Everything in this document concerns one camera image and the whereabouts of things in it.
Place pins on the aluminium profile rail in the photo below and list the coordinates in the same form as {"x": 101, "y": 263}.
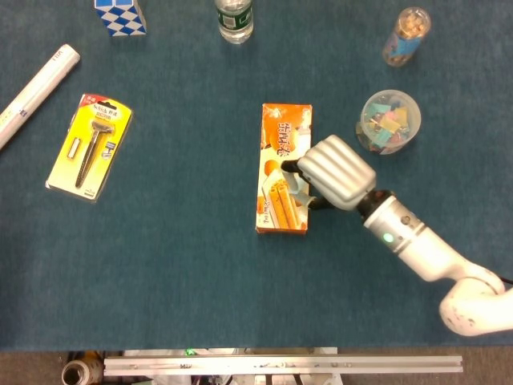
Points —
{"x": 280, "y": 365}

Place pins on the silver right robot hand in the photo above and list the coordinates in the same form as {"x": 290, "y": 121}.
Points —
{"x": 338, "y": 170}

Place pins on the blue felt table cloth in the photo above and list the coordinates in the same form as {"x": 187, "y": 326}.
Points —
{"x": 180, "y": 272}

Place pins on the orange snack box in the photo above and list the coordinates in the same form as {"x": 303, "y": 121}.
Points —
{"x": 280, "y": 132}

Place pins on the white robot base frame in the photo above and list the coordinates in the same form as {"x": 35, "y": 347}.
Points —
{"x": 248, "y": 380}

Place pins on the blue white snake cube puzzle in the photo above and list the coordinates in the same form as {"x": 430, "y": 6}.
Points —
{"x": 122, "y": 18}

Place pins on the clear plastic water bottle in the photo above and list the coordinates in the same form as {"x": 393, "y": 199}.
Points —
{"x": 235, "y": 22}

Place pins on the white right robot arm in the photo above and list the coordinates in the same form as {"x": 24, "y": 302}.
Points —
{"x": 433, "y": 256}

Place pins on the razor in yellow blister pack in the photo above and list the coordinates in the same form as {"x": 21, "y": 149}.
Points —
{"x": 90, "y": 146}

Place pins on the clear tube of wooden pegs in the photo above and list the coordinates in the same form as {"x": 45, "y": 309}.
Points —
{"x": 405, "y": 38}

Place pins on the clear jar of binder clips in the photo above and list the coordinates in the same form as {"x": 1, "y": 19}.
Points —
{"x": 386, "y": 122}

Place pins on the white rolled paper tube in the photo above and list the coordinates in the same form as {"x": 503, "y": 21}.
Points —
{"x": 36, "y": 94}

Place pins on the small light blue paper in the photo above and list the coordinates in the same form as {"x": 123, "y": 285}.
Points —
{"x": 296, "y": 188}

